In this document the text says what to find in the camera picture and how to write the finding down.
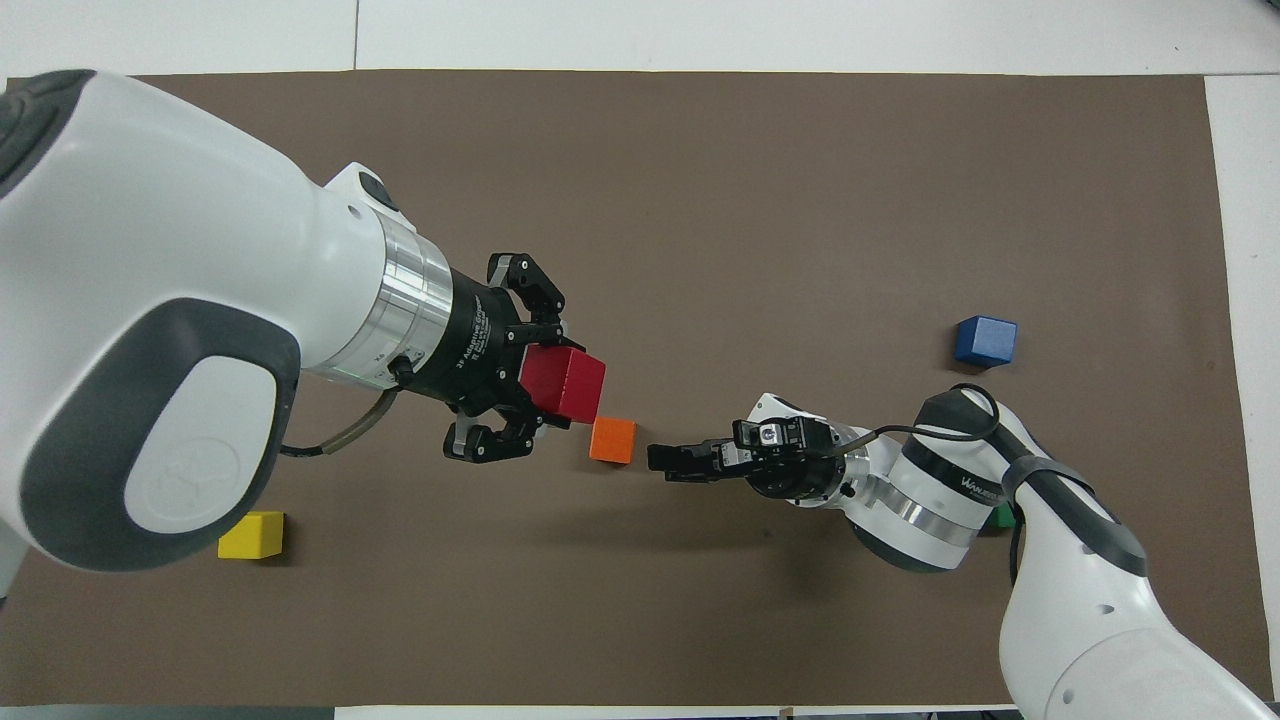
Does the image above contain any blue cube block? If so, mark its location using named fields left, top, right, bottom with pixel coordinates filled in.
left=953, top=315, right=1019, bottom=367

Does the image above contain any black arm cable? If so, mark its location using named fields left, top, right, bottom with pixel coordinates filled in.
left=280, top=385, right=403, bottom=459
left=835, top=383, right=1031, bottom=586

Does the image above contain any orange cube block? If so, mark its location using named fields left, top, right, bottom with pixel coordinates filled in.
left=589, top=416, right=638, bottom=466

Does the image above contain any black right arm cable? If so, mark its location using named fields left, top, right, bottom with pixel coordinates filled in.
left=835, top=383, right=1031, bottom=586

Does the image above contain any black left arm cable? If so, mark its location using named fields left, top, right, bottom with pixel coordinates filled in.
left=280, top=385, right=403, bottom=459

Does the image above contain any yellow cube block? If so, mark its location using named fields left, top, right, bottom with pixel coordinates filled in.
left=217, top=510, right=286, bottom=561

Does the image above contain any brown table mat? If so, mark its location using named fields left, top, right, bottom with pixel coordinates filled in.
left=0, top=68, right=1273, bottom=709

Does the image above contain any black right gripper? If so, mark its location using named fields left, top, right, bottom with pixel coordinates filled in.
left=647, top=414, right=850, bottom=502

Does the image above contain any red cube block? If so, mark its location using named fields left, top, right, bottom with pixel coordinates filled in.
left=518, top=343, right=607, bottom=426

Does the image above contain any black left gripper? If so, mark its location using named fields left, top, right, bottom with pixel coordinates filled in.
left=403, top=252, right=570, bottom=465

